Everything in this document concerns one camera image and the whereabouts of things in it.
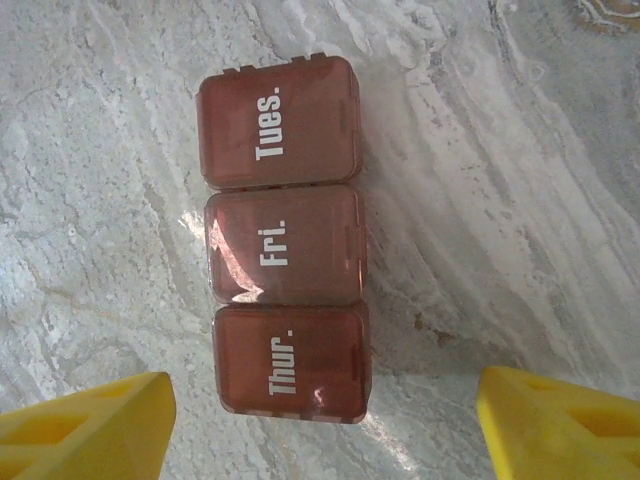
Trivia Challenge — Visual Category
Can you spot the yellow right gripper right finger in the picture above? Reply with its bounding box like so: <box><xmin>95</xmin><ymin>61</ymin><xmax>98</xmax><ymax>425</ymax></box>
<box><xmin>475</xmin><ymin>365</ymin><xmax>640</xmax><ymax>480</ymax></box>

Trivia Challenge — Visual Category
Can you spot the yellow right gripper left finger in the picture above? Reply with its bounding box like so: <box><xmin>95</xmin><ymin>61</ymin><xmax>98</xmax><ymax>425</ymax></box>
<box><xmin>0</xmin><ymin>371</ymin><xmax>177</xmax><ymax>480</ymax></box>

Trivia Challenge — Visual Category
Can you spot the brown pill box Thur. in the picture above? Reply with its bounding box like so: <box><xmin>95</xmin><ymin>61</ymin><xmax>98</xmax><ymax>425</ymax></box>
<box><xmin>212</xmin><ymin>298</ymin><xmax>374</xmax><ymax>426</ymax></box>

